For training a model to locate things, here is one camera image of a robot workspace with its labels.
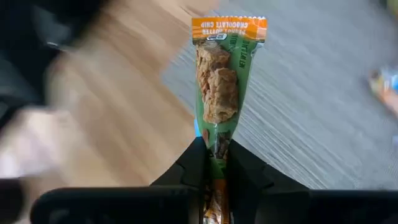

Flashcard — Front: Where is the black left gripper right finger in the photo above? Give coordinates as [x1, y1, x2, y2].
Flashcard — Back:
[226, 139, 398, 224]

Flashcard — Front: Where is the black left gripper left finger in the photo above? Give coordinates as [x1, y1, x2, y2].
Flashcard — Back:
[30, 136, 208, 224]

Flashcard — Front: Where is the orange-ended Chewy granola bar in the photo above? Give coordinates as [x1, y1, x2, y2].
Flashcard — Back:
[191, 16, 269, 224]
[368, 65, 398, 119]

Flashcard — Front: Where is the grey woven table mat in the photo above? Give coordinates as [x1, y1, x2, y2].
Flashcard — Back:
[161, 0, 398, 190]

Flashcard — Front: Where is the clear plastic bin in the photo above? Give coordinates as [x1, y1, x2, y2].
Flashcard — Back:
[0, 107, 81, 180]

